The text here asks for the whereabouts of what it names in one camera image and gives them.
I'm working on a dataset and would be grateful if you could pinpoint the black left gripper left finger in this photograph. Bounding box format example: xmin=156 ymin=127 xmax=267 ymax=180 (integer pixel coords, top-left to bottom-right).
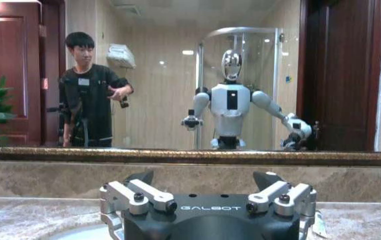
xmin=98 ymin=169 xmax=178 ymax=240

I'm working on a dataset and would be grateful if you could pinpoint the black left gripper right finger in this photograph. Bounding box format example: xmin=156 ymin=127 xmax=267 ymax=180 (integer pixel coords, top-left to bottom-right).
xmin=246 ymin=171 xmax=317 ymax=240

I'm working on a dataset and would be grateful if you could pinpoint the white sink basin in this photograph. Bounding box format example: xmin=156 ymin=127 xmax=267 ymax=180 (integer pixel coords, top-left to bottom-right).
xmin=42 ymin=221 xmax=113 ymax=240

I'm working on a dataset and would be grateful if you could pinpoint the white green packet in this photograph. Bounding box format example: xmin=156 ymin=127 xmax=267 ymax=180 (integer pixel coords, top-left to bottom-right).
xmin=311 ymin=209 xmax=329 ymax=238

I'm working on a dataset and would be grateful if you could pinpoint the person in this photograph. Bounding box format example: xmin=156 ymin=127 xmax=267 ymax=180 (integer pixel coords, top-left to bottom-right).
xmin=58 ymin=31 xmax=134 ymax=148

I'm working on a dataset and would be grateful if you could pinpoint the white folded towel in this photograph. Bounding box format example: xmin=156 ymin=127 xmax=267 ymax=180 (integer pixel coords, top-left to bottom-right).
xmin=106 ymin=43 xmax=137 ymax=70

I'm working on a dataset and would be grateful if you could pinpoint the gold framed wall mirror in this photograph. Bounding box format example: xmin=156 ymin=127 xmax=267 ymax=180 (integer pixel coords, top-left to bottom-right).
xmin=0 ymin=0 xmax=381 ymax=168

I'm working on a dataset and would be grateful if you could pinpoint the curved glass shower enclosure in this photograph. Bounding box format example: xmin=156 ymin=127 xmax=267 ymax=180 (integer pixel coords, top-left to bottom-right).
xmin=195 ymin=26 xmax=285 ymax=151

